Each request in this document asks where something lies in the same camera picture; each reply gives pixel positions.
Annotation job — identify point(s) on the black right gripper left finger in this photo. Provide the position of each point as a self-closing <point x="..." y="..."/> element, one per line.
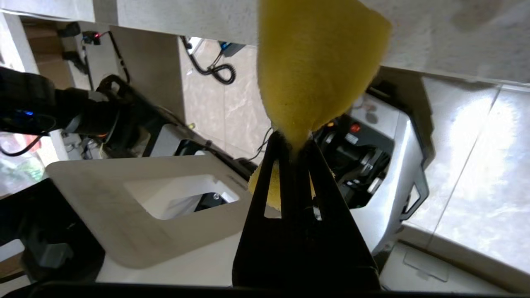
<point x="265" y="248"/>

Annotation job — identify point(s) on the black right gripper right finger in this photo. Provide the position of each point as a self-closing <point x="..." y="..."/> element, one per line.
<point x="339" y="248"/>

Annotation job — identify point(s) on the yellow sponge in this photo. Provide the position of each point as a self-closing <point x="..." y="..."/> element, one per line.
<point x="319" y="62"/>

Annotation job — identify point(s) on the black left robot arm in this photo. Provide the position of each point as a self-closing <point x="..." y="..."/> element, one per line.
<point x="33" y="103"/>

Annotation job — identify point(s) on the beige cabinet panel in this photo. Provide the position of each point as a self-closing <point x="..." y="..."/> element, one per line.
<point x="149" y="74"/>

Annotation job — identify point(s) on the black robot torso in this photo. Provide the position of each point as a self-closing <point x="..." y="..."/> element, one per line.
<point x="49" y="248"/>

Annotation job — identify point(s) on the black power adapter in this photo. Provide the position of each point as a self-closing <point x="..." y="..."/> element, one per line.
<point x="91" y="37"/>

